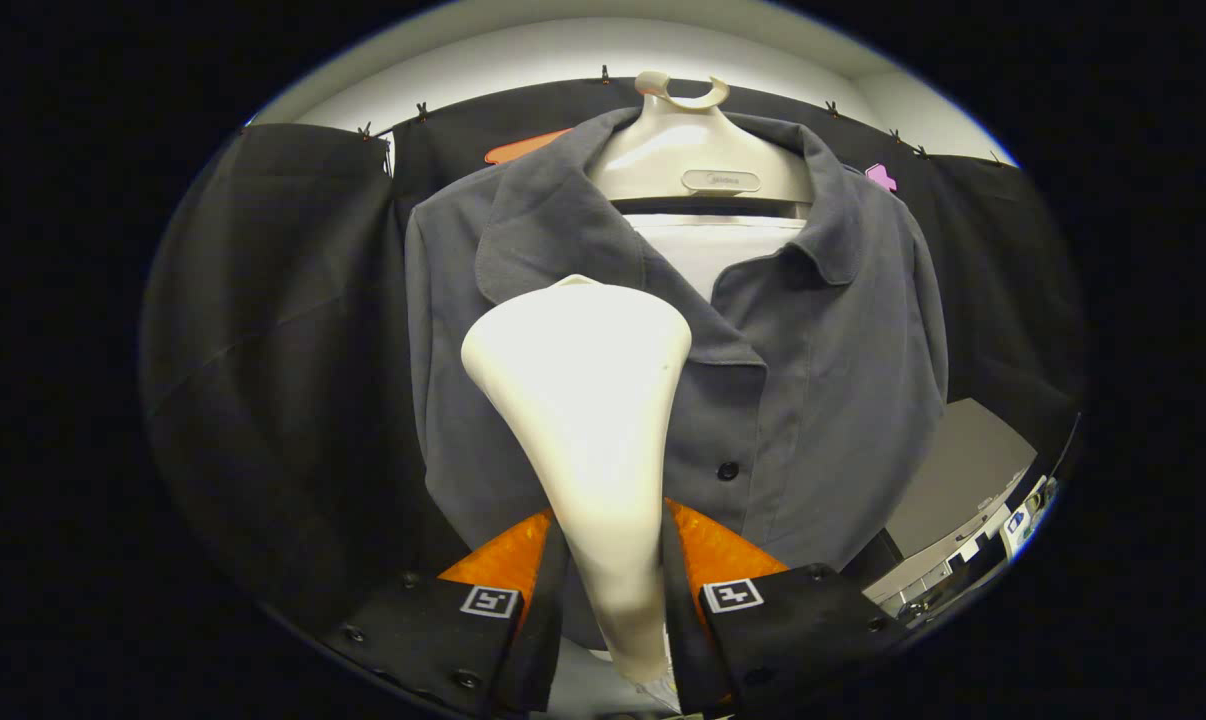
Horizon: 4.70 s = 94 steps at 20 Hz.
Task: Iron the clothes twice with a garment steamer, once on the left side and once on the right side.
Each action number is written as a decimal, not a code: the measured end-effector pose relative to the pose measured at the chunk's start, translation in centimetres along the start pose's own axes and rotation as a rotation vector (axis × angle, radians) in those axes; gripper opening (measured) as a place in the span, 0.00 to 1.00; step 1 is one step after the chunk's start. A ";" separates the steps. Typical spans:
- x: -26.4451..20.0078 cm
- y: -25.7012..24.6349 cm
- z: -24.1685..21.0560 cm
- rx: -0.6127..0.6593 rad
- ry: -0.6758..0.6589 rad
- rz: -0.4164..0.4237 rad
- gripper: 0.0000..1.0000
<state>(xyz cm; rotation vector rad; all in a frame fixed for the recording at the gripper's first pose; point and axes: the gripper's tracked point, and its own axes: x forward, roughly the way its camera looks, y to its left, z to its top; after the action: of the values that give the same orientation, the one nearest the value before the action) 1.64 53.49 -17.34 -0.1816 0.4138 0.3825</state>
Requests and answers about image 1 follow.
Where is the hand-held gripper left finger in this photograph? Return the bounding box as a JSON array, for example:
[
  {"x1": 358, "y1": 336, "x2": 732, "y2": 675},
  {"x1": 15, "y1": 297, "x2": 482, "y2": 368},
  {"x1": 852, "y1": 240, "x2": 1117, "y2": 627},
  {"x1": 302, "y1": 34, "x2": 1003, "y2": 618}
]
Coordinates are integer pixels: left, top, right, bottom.
[{"x1": 323, "y1": 505, "x2": 571, "y2": 716}]

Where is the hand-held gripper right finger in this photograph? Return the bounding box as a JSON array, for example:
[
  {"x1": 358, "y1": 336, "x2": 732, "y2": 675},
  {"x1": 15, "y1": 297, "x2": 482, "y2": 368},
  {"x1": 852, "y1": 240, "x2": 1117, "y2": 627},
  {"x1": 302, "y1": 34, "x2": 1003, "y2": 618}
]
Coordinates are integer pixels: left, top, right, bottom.
[{"x1": 660, "y1": 497, "x2": 909, "y2": 719}]

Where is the grey button shirt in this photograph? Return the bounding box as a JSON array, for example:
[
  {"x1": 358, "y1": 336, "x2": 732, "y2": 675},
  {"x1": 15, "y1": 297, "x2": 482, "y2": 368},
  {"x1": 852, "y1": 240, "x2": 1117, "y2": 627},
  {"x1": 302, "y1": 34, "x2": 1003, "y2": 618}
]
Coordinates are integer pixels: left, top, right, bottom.
[{"x1": 405, "y1": 105, "x2": 951, "y2": 651}]

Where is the cream garment hanger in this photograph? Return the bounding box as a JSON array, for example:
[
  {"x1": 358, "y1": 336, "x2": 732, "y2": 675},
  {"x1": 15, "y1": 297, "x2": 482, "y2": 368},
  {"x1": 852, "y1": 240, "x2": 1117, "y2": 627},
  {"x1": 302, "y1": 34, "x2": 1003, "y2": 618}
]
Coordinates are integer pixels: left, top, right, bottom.
[{"x1": 588, "y1": 70, "x2": 816, "y2": 216}]

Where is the grey cabinet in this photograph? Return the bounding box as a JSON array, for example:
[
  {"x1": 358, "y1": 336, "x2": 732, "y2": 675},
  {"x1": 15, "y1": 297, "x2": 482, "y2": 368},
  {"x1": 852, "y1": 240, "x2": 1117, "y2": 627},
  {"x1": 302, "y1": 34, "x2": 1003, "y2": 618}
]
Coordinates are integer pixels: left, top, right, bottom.
[{"x1": 863, "y1": 398, "x2": 1039, "y2": 616}]

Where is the white desk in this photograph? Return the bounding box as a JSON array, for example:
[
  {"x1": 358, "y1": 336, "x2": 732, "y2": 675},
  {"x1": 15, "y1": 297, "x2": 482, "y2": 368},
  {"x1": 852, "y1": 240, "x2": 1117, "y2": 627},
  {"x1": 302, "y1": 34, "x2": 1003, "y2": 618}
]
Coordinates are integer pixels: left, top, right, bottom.
[{"x1": 998, "y1": 475, "x2": 1061, "y2": 561}]

